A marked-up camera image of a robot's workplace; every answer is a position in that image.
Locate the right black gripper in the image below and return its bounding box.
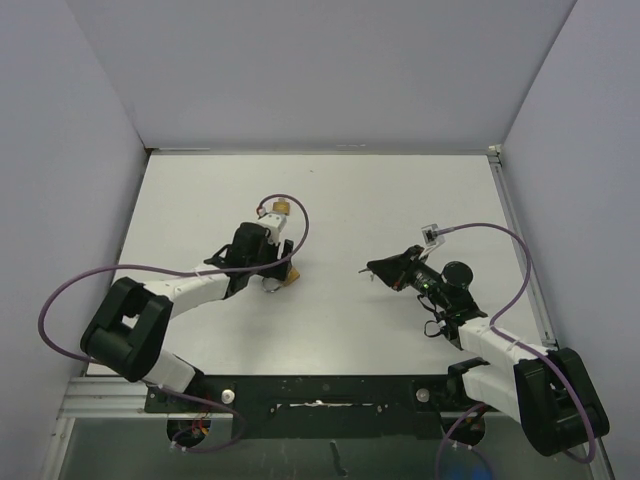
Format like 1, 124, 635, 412
369, 245, 451, 309

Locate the large brass padlock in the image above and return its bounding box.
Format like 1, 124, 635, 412
261, 267, 300, 293

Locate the small brass padlock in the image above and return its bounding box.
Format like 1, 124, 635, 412
271, 198, 291, 216

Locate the silver key bunch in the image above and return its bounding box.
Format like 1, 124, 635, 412
358, 268, 375, 281

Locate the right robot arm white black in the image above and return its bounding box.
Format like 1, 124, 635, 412
366, 245, 610, 456

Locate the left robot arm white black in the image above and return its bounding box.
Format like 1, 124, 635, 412
80, 213, 294, 411

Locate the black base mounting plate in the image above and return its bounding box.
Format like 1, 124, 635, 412
145, 375, 475, 453

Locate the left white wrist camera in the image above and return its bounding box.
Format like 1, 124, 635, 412
257, 211, 288, 245

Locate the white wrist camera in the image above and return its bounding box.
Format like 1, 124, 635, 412
421, 224, 444, 259
257, 211, 288, 245

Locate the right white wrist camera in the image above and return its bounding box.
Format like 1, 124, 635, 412
421, 224, 444, 259

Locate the black thin cable loop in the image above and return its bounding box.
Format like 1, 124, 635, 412
423, 299, 451, 341

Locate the aluminium right side rail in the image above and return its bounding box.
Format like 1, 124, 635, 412
487, 144, 558, 348

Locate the aluminium rail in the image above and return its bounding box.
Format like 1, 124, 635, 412
487, 144, 558, 348
58, 376, 147, 419

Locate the aluminium front rail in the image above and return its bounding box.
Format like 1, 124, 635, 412
58, 376, 147, 419

